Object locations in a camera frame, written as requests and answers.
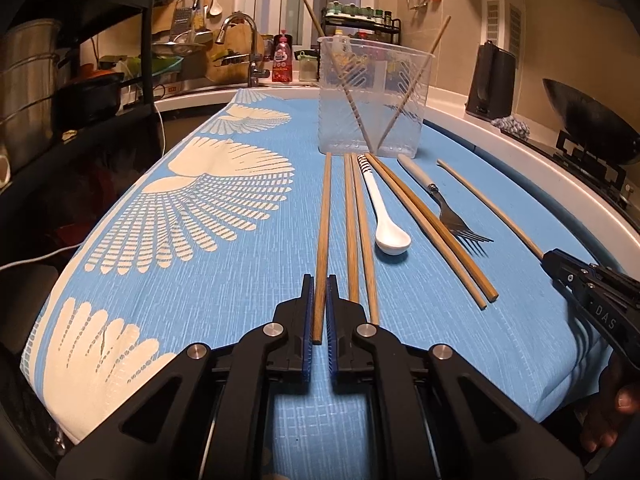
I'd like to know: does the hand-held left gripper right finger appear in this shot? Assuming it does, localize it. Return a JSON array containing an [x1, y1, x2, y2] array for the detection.
[[326, 274, 586, 480]]

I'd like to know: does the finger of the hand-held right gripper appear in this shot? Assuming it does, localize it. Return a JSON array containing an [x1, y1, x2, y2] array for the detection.
[[542, 248, 601, 293]]

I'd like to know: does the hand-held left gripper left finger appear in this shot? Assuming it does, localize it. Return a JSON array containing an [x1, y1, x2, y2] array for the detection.
[[55, 274, 316, 480]]

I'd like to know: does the wooden chopstick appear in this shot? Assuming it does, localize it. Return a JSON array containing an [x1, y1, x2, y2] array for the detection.
[[364, 153, 488, 309], [343, 154, 361, 305], [376, 15, 452, 151], [371, 154, 499, 303], [350, 154, 381, 325], [436, 159, 547, 261], [302, 0, 375, 156], [311, 152, 333, 346]]

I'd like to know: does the white ceramic spoon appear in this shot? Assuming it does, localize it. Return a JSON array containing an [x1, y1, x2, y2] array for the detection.
[[356, 154, 413, 255]]

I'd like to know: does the fork with pale handle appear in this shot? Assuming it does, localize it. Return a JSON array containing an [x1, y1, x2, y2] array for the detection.
[[397, 154, 495, 253]]

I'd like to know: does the clear plastic container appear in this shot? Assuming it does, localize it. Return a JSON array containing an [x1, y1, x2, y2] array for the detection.
[[316, 36, 432, 159]]

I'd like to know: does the person's right hand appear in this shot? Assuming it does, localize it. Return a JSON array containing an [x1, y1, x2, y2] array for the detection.
[[581, 359, 640, 462]]

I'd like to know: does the blue printed cloth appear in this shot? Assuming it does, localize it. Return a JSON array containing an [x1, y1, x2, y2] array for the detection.
[[20, 87, 621, 480]]

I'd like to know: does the black stove grate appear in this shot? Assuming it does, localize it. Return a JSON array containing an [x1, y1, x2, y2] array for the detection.
[[555, 130, 640, 196]]

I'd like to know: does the knitted dish cloth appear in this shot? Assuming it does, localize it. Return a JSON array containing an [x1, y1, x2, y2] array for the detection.
[[491, 116, 531, 137]]

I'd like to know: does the black wok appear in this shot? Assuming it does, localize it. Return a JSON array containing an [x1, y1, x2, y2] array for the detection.
[[542, 77, 640, 166]]

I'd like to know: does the black countertop appliance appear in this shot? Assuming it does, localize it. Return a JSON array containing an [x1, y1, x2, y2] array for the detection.
[[465, 42, 517, 121]]

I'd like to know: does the red dish soap bottle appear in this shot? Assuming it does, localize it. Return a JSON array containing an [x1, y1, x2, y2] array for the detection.
[[270, 30, 295, 85]]

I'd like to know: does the chrome faucet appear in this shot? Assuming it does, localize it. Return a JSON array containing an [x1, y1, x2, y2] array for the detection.
[[216, 12, 266, 88]]

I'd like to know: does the wooden cutting board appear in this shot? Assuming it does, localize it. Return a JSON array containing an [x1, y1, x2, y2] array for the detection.
[[207, 25, 251, 83]]

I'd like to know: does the cooking oil jug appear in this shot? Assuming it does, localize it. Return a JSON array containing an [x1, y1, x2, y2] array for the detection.
[[327, 29, 353, 61]]

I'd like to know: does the green bowl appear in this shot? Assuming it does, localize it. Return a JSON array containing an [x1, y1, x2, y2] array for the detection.
[[142, 55, 183, 75]]

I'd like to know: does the black spice rack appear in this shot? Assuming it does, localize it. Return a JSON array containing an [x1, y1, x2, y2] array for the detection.
[[320, 7, 403, 45]]

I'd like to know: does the metal bowl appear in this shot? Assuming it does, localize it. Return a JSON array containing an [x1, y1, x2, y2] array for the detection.
[[152, 30, 213, 57]]

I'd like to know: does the black cooking pot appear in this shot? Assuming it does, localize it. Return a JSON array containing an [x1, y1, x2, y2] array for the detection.
[[55, 67, 126, 126]]

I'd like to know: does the row of spice jars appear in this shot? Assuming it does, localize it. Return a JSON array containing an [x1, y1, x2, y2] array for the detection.
[[325, 2, 396, 23]]

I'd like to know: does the metal grater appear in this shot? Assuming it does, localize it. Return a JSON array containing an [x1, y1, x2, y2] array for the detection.
[[171, 0, 196, 43]]

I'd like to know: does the black shelf rack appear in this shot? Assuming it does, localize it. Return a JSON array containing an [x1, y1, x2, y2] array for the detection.
[[0, 0, 221, 201]]

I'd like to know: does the steel stockpot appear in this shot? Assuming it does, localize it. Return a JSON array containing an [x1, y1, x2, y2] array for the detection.
[[0, 17, 63, 171]]

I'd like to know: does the white cable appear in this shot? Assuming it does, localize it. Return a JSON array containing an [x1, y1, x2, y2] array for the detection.
[[0, 85, 168, 271]]

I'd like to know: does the wall vent grille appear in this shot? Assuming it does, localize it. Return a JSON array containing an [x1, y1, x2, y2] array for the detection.
[[509, 4, 523, 56], [486, 0, 501, 43]]

